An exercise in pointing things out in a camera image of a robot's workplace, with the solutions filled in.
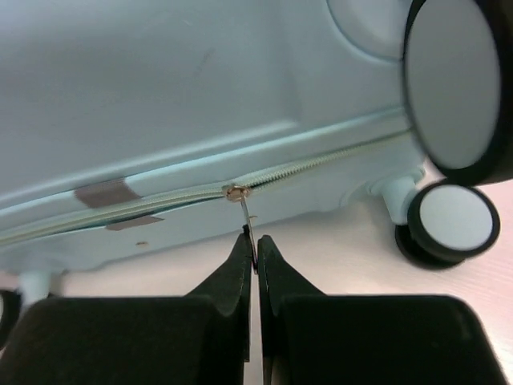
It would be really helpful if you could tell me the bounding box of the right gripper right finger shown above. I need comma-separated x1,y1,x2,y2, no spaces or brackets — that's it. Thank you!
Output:
258,236,507,384

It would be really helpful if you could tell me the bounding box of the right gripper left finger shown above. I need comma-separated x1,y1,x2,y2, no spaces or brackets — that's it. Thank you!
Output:
1,234,252,384

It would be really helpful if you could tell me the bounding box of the metal zipper pull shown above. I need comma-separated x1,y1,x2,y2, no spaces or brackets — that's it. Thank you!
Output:
223,184,258,273

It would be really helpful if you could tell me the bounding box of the light blue suitcase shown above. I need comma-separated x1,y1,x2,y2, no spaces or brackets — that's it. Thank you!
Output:
1,1,423,298

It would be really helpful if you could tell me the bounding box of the rear left suitcase wheel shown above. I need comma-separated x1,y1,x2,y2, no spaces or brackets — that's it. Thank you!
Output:
394,180,501,270

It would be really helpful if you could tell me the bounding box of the suitcase wheel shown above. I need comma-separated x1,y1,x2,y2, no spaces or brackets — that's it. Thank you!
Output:
0,290,22,349
394,180,501,270

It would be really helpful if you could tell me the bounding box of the front left suitcase wheel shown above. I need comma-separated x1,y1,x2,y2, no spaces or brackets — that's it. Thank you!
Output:
0,290,22,349

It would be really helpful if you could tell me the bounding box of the lid upper wheel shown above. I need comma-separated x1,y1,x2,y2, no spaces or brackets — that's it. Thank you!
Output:
401,0,512,186

